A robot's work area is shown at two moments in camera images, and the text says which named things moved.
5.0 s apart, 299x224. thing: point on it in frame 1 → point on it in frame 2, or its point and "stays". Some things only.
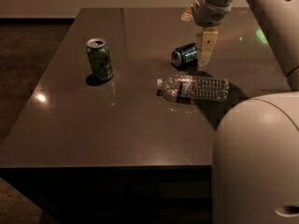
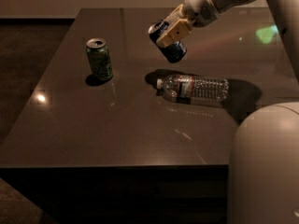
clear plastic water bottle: [186, 89] stays
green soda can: [100, 59] stays
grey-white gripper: [207, 13] → [198, 7]
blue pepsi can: [185, 55] → [175, 52]
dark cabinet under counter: [145, 194] stays
